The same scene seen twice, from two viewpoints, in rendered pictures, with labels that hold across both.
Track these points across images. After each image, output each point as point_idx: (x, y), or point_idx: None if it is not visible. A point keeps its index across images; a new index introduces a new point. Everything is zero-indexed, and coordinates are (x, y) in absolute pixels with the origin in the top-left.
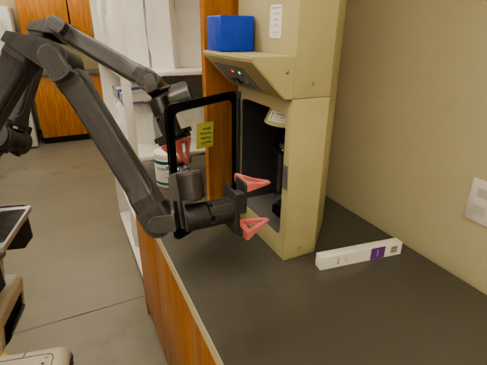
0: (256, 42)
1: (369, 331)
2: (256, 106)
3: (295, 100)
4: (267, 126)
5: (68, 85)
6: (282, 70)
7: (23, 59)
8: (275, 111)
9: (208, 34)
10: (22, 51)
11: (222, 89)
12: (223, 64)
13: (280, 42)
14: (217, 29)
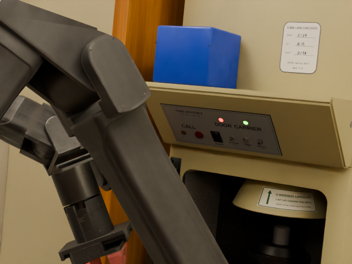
0: (239, 76)
1: None
2: (198, 184)
3: (351, 169)
4: (206, 220)
5: (124, 122)
6: (348, 121)
7: (35, 62)
8: (273, 189)
9: (160, 55)
10: (39, 44)
11: None
12: (200, 107)
13: (314, 79)
14: (197, 48)
